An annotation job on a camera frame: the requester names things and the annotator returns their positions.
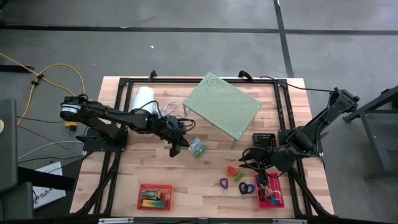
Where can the black metal stand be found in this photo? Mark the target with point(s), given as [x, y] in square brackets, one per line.
[385, 95]

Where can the green perforated metal shelf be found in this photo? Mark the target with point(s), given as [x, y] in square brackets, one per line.
[222, 104]

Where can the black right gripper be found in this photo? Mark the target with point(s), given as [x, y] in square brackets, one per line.
[258, 157]

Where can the red-orange plastic basket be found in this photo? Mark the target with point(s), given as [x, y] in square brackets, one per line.
[280, 183]
[168, 194]

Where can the white printed box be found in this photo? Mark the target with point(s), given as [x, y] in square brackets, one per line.
[49, 193]

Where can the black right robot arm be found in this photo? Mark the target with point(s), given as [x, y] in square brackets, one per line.
[311, 133]

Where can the black plastic basket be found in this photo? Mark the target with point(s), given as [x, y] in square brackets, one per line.
[264, 140]

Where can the black table clamp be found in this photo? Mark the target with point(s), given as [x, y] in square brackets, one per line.
[245, 74]
[152, 74]

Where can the black floor strip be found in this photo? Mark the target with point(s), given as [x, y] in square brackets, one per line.
[15, 68]

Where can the black table frame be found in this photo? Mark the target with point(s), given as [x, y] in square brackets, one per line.
[174, 81]

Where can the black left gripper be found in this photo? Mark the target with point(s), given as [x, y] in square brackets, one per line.
[169, 127]

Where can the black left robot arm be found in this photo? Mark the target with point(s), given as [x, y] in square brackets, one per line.
[102, 112]

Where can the black side furniture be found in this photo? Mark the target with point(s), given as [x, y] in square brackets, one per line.
[7, 146]

